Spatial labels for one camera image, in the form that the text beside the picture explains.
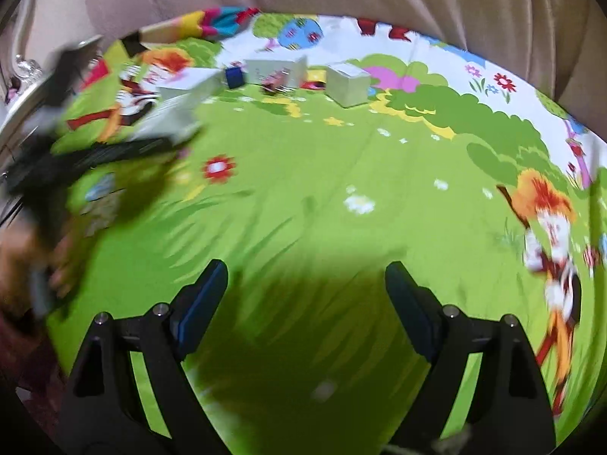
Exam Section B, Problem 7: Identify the small red brown object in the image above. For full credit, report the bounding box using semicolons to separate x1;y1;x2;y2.
262;71;291;96

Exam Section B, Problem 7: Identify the beige curtain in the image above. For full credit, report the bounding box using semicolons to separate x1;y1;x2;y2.
19;0;607;143

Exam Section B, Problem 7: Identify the white printed box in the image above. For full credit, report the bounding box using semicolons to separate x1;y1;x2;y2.
244;56;309;90

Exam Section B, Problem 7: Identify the printed cartoon blanket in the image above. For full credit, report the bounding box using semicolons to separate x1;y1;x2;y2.
45;6;607;455

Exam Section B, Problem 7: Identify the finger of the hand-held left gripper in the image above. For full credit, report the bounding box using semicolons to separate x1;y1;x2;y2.
66;135;183;171

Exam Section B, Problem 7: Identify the pale cardboard box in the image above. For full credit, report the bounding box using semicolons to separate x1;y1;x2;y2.
326;63;371;108

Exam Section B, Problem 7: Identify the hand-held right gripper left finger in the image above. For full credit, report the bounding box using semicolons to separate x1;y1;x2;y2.
59;260;229;455

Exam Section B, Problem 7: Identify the white rounded box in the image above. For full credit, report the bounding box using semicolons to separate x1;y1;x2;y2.
137;92;204;145

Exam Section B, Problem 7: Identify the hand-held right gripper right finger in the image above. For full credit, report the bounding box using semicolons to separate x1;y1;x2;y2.
383;260;557;455

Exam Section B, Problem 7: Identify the silver metal stand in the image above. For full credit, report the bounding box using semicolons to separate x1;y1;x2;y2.
2;0;53;105

